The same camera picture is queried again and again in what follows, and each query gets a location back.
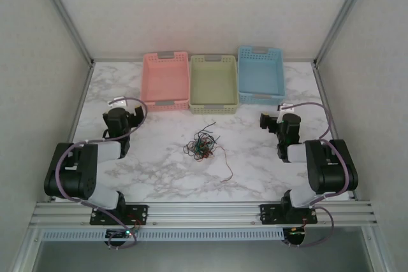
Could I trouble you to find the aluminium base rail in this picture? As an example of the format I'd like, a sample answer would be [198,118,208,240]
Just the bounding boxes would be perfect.
[30,201,379,229]

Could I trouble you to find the blue plastic basket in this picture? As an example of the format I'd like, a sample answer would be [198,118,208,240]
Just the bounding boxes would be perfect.
[237,45,286,106]

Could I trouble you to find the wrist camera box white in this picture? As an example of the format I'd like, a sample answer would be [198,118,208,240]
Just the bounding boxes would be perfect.
[277,102,296,114]
[107,96,128,108]

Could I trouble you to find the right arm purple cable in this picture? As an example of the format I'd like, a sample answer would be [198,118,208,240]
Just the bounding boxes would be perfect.
[288,102,355,249]

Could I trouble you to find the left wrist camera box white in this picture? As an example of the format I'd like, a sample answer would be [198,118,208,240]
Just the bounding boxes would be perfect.
[107,96,128,108]

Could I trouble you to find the aluminium frame post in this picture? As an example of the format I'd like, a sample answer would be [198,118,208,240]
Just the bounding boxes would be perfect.
[30,0,95,66]
[313,0,379,66]

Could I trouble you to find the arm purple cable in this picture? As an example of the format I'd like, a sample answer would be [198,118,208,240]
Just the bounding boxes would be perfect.
[55,96,149,250]
[288,102,355,249]

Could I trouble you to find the aluminium table edge rail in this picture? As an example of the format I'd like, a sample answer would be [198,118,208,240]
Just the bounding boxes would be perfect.
[313,61,340,141]
[65,61,96,145]

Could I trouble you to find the pink plastic basket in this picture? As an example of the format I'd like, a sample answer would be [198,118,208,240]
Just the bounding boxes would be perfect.
[141,50,190,113]

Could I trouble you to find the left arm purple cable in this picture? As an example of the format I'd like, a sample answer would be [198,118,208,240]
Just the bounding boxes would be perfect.
[55,96,149,250]

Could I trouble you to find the dark red thin wire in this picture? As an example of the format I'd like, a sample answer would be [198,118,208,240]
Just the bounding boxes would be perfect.
[203,144,235,184]

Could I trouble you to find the green plastic basket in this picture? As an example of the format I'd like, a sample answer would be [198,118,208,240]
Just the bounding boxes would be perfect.
[189,54,240,116]

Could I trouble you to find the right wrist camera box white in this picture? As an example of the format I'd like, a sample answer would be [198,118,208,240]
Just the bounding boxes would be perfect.
[277,102,296,114]

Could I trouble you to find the left arm base power wires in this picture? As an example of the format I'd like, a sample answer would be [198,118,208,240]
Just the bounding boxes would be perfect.
[127,213,143,232]

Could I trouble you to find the white slotted cable duct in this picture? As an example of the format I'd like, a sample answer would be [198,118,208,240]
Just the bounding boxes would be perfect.
[41,227,286,241]

